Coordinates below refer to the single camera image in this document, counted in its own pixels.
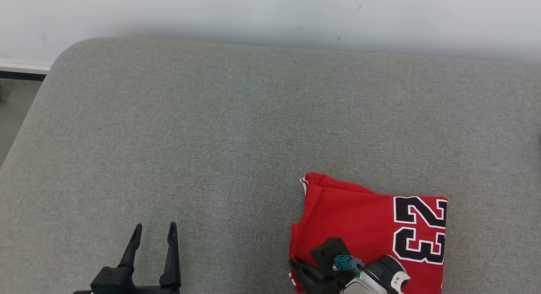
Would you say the white cable label tag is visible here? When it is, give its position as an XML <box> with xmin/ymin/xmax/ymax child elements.
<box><xmin>391</xmin><ymin>272</ymin><xmax>410</xmax><ymax>289</ymax></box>

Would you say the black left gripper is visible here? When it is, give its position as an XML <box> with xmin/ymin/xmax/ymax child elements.
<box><xmin>74</xmin><ymin>221</ymin><xmax>181</xmax><ymax>294</ymax></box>

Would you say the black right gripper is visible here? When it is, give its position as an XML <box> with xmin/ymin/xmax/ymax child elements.
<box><xmin>289</xmin><ymin>259</ymin><xmax>355</xmax><ymax>294</ymax></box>

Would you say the red and white jersey garment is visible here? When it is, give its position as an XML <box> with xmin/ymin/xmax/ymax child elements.
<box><xmin>289</xmin><ymin>172</ymin><xmax>448</xmax><ymax>294</ymax></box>

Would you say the white wall baseboard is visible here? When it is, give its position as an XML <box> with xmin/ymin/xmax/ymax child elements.
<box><xmin>0</xmin><ymin>63</ymin><xmax>51</xmax><ymax>73</ymax></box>

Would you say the grey fabric sofa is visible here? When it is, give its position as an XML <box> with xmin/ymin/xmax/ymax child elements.
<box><xmin>0</xmin><ymin>37</ymin><xmax>541</xmax><ymax>294</ymax></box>

